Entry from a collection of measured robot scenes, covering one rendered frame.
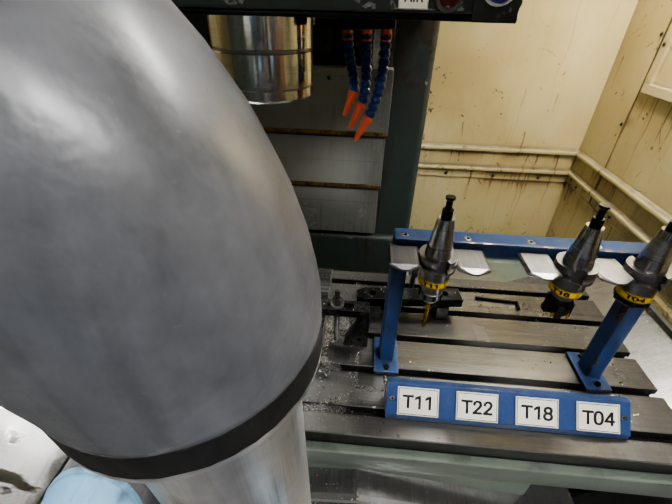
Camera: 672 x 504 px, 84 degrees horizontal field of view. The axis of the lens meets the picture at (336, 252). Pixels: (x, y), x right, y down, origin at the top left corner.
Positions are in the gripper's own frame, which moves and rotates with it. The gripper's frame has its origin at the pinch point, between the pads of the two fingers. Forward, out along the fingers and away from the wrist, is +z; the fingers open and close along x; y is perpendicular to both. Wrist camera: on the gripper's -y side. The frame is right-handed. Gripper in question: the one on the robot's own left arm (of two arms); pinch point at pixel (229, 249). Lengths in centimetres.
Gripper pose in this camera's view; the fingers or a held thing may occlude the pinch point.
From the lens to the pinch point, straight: 54.8
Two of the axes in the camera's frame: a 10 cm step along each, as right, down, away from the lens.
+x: 10.0, 0.7, -0.6
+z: 0.9, -5.7, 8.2
